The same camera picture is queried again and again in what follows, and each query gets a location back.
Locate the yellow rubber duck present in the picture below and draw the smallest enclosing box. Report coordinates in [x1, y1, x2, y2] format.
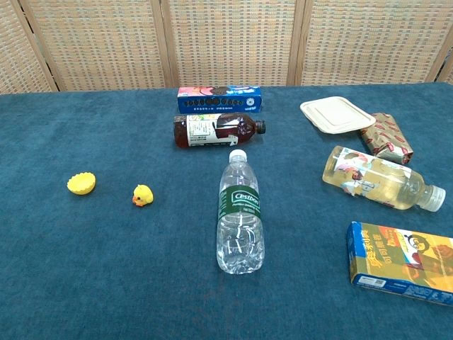
[132, 183, 155, 208]

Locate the brown tea bottle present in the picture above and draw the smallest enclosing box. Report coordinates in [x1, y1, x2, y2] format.
[173, 113, 267, 149]

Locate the clear water bottle green label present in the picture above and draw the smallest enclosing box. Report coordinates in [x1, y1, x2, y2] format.
[216, 149, 266, 276]

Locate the blue cookie box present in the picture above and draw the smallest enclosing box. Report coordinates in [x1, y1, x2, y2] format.
[177, 85, 263, 115]

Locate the beige lunch box lid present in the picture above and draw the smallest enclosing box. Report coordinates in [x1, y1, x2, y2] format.
[299, 96, 377, 136]

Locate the woven folding screen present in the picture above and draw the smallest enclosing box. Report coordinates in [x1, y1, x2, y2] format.
[0, 0, 453, 96]

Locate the yellow eggshell cup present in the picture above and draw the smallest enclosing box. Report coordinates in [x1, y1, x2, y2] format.
[67, 171, 97, 196]

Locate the pale yellow drink bottle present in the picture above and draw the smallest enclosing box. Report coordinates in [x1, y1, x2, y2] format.
[321, 145, 447, 213]

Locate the gold red snack package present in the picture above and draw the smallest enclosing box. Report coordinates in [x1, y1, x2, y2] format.
[360, 112, 415, 166]

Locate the blue yellow biscuit box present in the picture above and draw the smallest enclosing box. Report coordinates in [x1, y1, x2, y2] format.
[345, 221, 453, 307]

